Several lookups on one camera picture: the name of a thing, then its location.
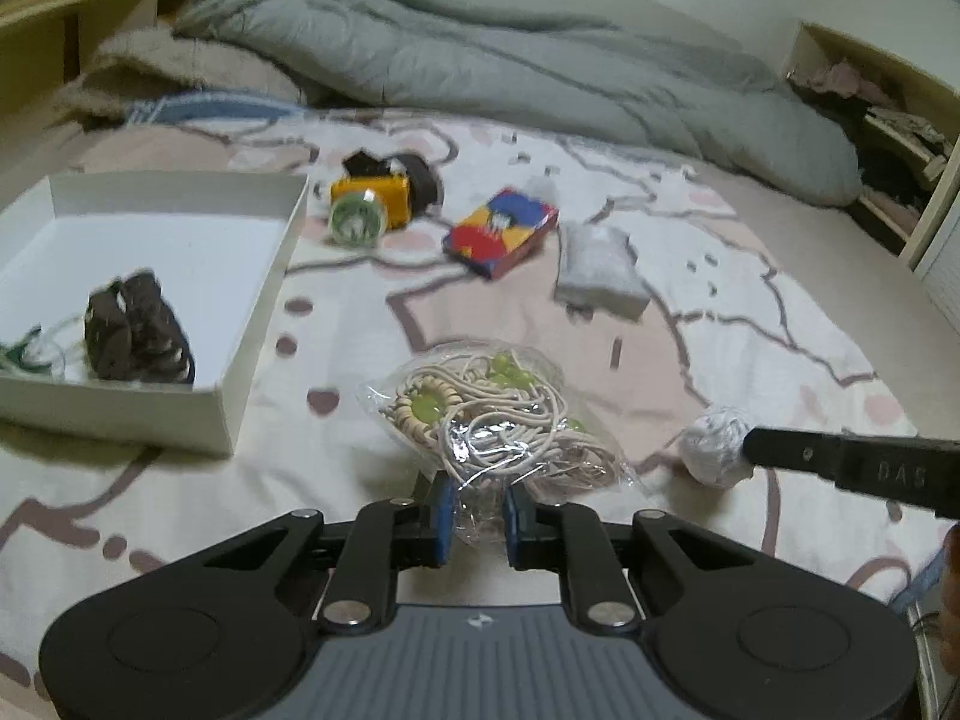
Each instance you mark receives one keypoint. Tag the grey duvet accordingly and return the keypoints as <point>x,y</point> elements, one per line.
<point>487,67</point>

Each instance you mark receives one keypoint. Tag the white cardboard box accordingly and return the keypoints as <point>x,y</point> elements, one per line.
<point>150,255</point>

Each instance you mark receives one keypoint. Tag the beige fluffy pillow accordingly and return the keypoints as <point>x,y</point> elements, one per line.
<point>187,67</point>

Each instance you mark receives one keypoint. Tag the pink cloth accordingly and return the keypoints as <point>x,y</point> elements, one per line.
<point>844,81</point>

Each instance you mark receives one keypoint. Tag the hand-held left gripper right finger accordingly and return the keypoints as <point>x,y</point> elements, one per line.
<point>516,532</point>

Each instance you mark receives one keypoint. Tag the grey cloth pack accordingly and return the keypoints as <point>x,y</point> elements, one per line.
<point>596,270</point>

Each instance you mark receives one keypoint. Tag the colourful card box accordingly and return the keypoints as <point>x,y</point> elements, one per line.
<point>499,232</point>

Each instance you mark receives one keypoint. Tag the green clip in clear wrap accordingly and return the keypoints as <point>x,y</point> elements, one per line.
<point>19,356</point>

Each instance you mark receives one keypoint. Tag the cream open cabinet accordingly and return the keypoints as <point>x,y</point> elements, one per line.
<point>930,247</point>

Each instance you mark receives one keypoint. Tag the white knitted ball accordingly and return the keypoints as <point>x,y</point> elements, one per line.
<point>709,446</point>

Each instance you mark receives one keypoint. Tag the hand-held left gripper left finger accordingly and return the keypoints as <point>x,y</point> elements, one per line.
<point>442,521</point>

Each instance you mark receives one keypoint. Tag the printed bear blanket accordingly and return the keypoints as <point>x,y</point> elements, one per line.
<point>750,330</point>

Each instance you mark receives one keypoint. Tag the wooden bedside shelf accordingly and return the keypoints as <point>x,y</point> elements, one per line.
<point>30,52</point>

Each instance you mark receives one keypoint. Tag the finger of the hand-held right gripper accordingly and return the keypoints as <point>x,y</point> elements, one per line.
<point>825,457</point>

